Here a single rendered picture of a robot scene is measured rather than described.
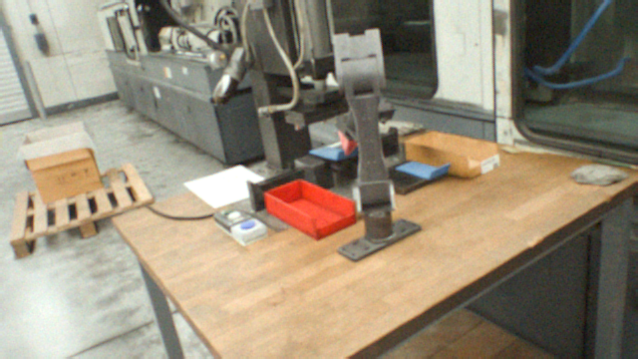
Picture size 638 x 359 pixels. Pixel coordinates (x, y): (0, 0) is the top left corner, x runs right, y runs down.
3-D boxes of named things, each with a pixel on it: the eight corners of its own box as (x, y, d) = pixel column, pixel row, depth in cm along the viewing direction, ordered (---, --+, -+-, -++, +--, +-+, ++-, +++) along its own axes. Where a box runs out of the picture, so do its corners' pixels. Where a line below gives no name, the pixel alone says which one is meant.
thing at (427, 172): (433, 180, 138) (433, 171, 137) (395, 169, 150) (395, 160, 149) (452, 173, 141) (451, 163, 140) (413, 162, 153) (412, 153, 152)
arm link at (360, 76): (361, 195, 117) (342, 57, 102) (390, 191, 117) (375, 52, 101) (361, 209, 112) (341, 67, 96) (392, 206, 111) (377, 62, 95)
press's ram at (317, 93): (308, 137, 139) (289, 25, 128) (263, 125, 160) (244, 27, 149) (359, 120, 147) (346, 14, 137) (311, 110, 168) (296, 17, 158)
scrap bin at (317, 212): (317, 241, 119) (313, 218, 117) (267, 212, 139) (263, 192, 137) (357, 223, 125) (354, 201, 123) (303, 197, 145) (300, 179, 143)
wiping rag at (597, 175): (558, 183, 131) (608, 189, 121) (557, 173, 130) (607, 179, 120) (587, 167, 138) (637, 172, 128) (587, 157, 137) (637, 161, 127)
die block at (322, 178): (317, 194, 146) (313, 170, 143) (298, 186, 154) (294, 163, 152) (370, 173, 156) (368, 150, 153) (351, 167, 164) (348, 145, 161)
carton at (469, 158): (469, 182, 140) (468, 156, 137) (406, 165, 160) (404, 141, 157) (499, 169, 146) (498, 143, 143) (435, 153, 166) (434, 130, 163)
